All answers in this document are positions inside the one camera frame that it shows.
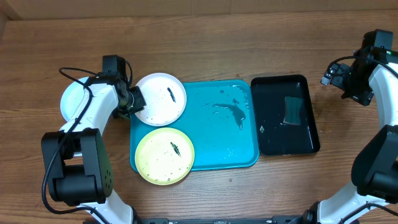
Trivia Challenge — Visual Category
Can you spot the light blue plate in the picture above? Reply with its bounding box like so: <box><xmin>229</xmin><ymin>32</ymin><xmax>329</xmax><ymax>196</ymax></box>
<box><xmin>60</xmin><ymin>82</ymin><xmax>84</xmax><ymax>121</ymax></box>

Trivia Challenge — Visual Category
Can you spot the black plastic tray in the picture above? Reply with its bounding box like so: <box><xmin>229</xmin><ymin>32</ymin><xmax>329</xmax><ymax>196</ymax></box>
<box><xmin>251</xmin><ymin>75</ymin><xmax>320</xmax><ymax>156</ymax></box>

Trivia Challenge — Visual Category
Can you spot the dark green sponge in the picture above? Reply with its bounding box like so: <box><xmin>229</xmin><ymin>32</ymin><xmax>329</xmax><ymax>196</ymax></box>
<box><xmin>283</xmin><ymin>96</ymin><xmax>303</xmax><ymax>125</ymax></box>

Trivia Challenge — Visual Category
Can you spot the white plate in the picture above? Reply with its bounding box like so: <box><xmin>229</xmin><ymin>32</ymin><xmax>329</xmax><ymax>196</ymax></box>
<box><xmin>136</xmin><ymin>73</ymin><xmax>187</xmax><ymax>126</ymax></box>

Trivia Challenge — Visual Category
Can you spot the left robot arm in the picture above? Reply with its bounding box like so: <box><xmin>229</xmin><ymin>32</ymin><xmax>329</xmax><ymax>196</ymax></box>
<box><xmin>41</xmin><ymin>83</ymin><xmax>141</xmax><ymax>223</ymax></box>

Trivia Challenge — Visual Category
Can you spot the blue plastic tray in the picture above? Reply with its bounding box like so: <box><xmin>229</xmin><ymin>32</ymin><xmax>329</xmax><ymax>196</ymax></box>
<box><xmin>129</xmin><ymin>80</ymin><xmax>261</xmax><ymax>173</ymax></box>

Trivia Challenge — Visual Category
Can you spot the yellow plate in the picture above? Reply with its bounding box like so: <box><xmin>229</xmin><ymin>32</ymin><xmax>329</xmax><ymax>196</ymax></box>
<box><xmin>134</xmin><ymin>128</ymin><xmax>195</xmax><ymax>185</ymax></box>

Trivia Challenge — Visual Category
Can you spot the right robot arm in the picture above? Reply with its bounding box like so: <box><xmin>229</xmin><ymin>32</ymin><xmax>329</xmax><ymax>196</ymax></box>
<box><xmin>291</xmin><ymin>62</ymin><xmax>397</xmax><ymax>223</ymax></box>

